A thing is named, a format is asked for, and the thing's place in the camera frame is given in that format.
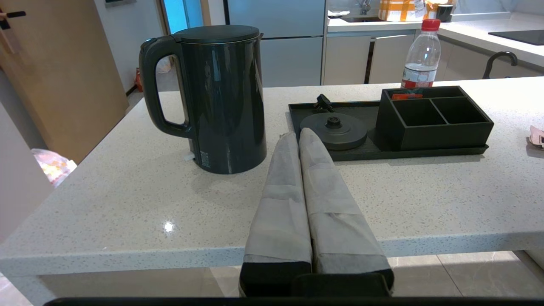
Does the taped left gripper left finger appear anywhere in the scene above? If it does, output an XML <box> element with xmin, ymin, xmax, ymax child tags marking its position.
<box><xmin>239</xmin><ymin>132</ymin><xmax>313</xmax><ymax>297</ymax></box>

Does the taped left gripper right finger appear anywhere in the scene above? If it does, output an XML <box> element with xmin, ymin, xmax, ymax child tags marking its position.
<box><xmin>299</xmin><ymin>127</ymin><xmax>394</xmax><ymax>297</ymax></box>

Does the black electric kettle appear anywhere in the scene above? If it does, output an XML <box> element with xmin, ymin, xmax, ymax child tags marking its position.
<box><xmin>139</xmin><ymin>24</ymin><xmax>267</xmax><ymax>174</ymax></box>

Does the white tea bag packet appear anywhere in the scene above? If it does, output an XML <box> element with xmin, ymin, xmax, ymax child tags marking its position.
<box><xmin>529</xmin><ymin>125</ymin><xmax>544</xmax><ymax>150</ymax></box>

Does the round black kettle base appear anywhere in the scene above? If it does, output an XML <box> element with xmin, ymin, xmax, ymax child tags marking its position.
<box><xmin>300</xmin><ymin>113</ymin><xmax>368</xmax><ymax>150</ymax></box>

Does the black power plug adapter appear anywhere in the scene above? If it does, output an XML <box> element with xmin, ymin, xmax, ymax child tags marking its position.
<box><xmin>314</xmin><ymin>94</ymin><xmax>335</xmax><ymax>113</ymax></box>

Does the water bottle with full label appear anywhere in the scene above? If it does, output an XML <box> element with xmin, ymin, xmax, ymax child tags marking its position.
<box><xmin>401</xmin><ymin>19</ymin><xmax>442</xmax><ymax>89</ymax></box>

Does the black serving tray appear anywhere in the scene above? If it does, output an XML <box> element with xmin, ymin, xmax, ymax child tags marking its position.
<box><xmin>288</xmin><ymin>101</ymin><xmax>489</xmax><ymax>162</ymax></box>

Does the black compartment organizer box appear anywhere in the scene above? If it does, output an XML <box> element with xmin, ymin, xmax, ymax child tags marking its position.
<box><xmin>376</xmin><ymin>86</ymin><xmax>494</xmax><ymax>151</ymax></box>

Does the grey refrigerator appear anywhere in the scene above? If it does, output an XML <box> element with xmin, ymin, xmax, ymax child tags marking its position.
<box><xmin>224</xmin><ymin>0</ymin><xmax>327</xmax><ymax>88</ymax></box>

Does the cardboard box with yellow tape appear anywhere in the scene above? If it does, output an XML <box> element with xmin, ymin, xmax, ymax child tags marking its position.
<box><xmin>378</xmin><ymin>0</ymin><xmax>426</xmax><ymax>22</ymax></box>

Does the printed white plastic bag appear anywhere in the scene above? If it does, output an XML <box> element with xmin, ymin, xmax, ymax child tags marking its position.
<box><xmin>31</xmin><ymin>148</ymin><xmax>78</xmax><ymax>188</ymax></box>

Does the black induction cooktop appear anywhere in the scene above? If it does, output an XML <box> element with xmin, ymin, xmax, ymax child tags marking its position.
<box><xmin>488</xmin><ymin>29</ymin><xmax>544</xmax><ymax>46</ymax></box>

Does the wooden door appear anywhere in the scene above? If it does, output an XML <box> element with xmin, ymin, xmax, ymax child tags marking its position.
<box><xmin>0</xmin><ymin>0</ymin><xmax>130</xmax><ymax>164</ymax></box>

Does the tall white cabinet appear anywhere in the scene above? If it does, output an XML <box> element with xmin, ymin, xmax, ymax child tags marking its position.
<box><xmin>0</xmin><ymin>102</ymin><xmax>55</xmax><ymax>245</ymax></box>

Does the black door lock handle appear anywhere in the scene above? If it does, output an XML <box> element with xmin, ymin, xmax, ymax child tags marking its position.
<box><xmin>0</xmin><ymin>10</ymin><xmax>27</xmax><ymax>30</ymax></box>

